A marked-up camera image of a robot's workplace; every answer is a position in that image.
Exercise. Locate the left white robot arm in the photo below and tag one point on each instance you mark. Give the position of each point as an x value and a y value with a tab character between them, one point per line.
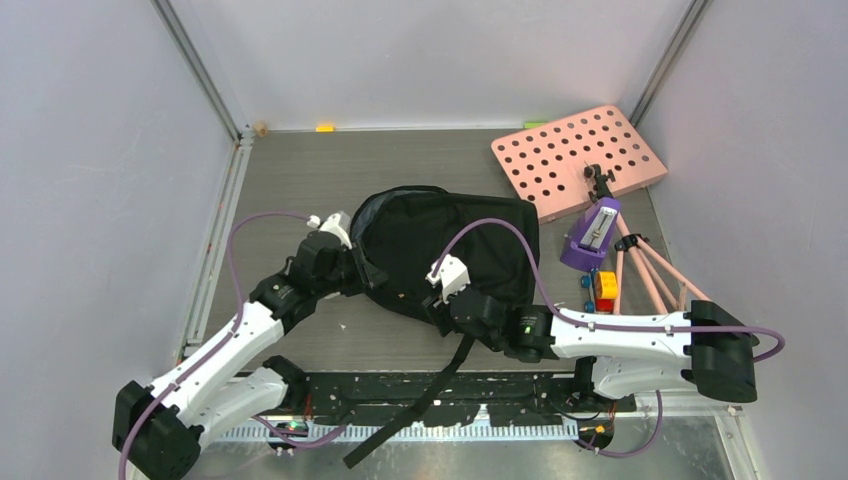
156	427

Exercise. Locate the slotted aluminium rail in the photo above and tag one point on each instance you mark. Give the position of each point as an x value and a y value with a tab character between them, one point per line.
476	431

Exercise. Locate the purple metronome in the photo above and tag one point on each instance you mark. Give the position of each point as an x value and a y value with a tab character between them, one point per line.
587	241

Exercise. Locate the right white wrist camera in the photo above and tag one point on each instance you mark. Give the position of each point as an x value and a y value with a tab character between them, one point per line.
450	275

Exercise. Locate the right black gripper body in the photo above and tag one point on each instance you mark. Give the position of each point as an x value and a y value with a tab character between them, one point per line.
438	310

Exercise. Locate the colourful toy train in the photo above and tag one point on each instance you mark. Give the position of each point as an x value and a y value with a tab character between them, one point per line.
603	291

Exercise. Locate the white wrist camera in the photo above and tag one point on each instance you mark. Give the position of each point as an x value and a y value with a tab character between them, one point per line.
336	224
450	275

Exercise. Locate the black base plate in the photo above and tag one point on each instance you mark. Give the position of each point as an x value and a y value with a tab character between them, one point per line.
506	398

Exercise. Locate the small wooden cork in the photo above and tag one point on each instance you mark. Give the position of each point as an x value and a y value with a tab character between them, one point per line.
260	129

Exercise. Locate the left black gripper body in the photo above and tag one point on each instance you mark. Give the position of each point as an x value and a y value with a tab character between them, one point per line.
350	275

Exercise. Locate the pink tripod legs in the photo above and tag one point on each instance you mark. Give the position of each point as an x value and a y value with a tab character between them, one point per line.
667	288

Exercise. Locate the pink perforated stand board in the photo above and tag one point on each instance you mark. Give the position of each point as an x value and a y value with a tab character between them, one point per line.
546	164

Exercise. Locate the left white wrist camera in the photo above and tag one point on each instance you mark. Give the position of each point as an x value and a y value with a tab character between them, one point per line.
336	224

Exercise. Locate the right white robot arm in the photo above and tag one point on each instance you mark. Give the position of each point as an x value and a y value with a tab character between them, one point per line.
704	348

